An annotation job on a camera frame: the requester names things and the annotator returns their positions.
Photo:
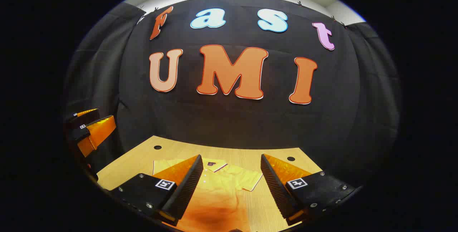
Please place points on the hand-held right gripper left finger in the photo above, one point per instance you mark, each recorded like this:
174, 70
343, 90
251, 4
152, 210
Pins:
186, 189

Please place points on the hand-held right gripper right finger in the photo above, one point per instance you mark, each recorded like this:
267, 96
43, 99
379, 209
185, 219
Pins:
277, 189

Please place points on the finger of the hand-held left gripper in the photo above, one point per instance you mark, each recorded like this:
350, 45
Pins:
84, 118
96, 133

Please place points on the orange T-shirt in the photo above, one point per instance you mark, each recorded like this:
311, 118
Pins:
222, 189

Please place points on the black backdrop cloth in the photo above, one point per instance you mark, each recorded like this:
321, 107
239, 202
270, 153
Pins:
232, 124

